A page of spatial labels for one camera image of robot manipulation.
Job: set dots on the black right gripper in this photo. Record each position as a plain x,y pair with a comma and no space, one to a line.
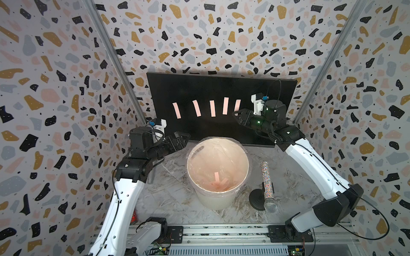
247,113

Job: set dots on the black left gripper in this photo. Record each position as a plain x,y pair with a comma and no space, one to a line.
178,140

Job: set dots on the pink sticky note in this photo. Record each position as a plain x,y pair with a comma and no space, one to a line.
212,108
197,108
225,106
177,111
237,105

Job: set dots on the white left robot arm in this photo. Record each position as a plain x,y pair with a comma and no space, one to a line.
148,147

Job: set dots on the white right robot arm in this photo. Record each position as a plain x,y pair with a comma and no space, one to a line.
340,196

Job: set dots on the black monitor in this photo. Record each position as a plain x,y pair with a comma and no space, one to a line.
184,88

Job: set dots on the white lined waste bin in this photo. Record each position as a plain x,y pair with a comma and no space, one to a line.
218,168

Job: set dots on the pink notes in bin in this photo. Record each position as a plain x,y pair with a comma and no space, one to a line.
219,185

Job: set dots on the black microphone stand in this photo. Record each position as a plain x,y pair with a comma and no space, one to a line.
256,199

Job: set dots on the multicolour glitter microphone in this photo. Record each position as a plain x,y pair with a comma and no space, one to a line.
268,191

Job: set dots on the red glitter microphone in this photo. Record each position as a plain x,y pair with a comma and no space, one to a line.
134,217

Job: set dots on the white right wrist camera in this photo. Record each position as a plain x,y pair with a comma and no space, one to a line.
258,100

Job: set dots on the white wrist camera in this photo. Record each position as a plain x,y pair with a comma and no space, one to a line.
158,125
258,100

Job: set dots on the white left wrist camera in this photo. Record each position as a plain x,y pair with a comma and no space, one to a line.
158,125

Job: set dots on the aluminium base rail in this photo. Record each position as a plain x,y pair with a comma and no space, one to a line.
250,240

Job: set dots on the left aluminium corner post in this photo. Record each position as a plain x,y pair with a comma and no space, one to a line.
111,52

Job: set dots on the aluminium corner post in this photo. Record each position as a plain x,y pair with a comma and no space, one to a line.
111,52
353,17

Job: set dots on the right aluminium corner post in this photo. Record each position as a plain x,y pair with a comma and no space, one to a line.
353,17

